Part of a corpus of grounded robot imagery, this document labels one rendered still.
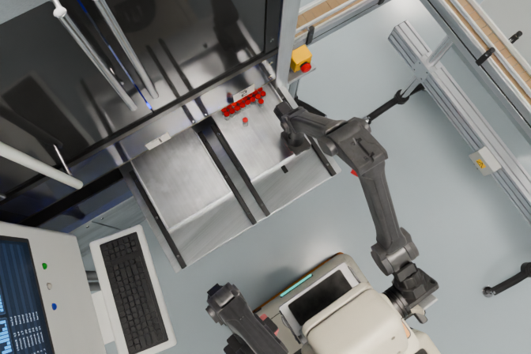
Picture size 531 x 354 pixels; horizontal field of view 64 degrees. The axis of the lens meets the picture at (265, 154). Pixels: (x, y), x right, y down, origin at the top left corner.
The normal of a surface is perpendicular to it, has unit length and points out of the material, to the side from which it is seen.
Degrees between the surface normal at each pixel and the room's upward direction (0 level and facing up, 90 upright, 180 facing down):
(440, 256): 0
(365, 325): 42
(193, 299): 0
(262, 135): 0
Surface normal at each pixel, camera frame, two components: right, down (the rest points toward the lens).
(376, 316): -0.36, -0.73
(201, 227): 0.02, -0.25
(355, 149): -0.18, -0.51
